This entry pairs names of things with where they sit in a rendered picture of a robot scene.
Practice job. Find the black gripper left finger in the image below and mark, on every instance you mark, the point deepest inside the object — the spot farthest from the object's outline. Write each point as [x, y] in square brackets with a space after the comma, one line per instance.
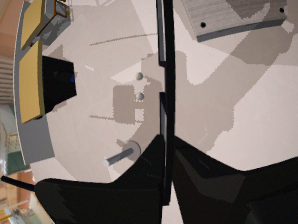
[136, 197]

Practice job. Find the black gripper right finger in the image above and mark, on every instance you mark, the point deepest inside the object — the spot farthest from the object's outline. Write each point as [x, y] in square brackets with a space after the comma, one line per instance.
[211, 192]

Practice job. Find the tan flat block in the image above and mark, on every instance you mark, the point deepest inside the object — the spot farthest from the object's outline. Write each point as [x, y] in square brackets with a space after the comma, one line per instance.
[35, 18]

